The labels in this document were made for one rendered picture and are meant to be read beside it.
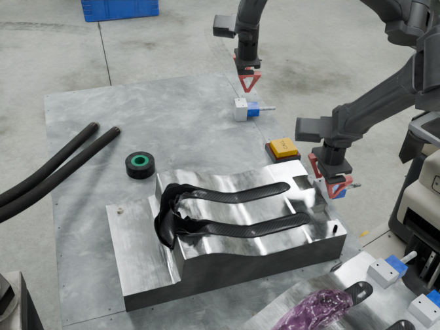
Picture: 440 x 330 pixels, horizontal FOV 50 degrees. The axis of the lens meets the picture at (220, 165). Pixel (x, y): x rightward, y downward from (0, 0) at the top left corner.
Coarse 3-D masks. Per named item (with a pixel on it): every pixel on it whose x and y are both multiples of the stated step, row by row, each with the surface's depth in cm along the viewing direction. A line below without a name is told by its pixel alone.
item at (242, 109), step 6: (234, 102) 150; (240, 102) 149; (246, 102) 152; (252, 102) 152; (234, 108) 151; (240, 108) 148; (246, 108) 148; (252, 108) 149; (258, 108) 150; (264, 108) 151; (270, 108) 152; (234, 114) 152; (240, 114) 149; (246, 114) 149; (252, 114) 150; (258, 114) 150; (240, 120) 151; (246, 120) 151
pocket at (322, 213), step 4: (324, 204) 112; (312, 208) 112; (316, 208) 112; (320, 208) 113; (324, 208) 113; (316, 212) 113; (320, 212) 114; (324, 212) 113; (328, 212) 112; (316, 216) 113; (320, 216) 113; (324, 216) 113; (328, 216) 112; (332, 216) 111; (320, 220) 112; (324, 220) 112; (328, 220) 112; (332, 220) 110
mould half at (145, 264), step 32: (160, 192) 109; (288, 192) 115; (320, 192) 115; (128, 224) 109; (320, 224) 107; (128, 256) 103; (160, 256) 103; (192, 256) 94; (224, 256) 97; (256, 256) 100; (288, 256) 104; (320, 256) 108; (128, 288) 97; (160, 288) 97; (192, 288) 101
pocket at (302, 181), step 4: (296, 176) 119; (300, 176) 120; (304, 176) 120; (296, 180) 120; (300, 180) 121; (304, 180) 121; (296, 184) 121; (300, 184) 121; (304, 184) 121; (308, 184) 119; (300, 188) 120; (304, 188) 120; (308, 188) 120; (312, 188) 118
